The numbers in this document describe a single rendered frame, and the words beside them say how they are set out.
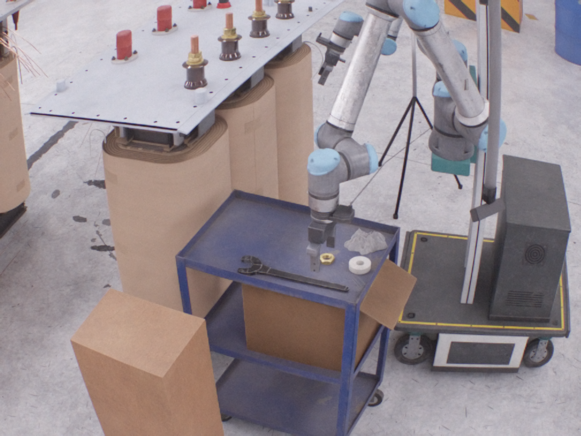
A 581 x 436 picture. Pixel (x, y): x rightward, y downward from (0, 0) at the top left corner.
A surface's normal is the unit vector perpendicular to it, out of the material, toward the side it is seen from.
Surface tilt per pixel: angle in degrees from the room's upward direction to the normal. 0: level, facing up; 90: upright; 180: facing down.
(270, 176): 90
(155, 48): 0
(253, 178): 90
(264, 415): 0
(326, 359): 90
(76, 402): 0
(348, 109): 78
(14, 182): 90
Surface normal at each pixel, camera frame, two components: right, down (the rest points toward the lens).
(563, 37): -0.90, 0.27
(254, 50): -0.03, -0.82
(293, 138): 0.67, 0.40
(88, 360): -0.38, 0.53
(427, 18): 0.41, 0.41
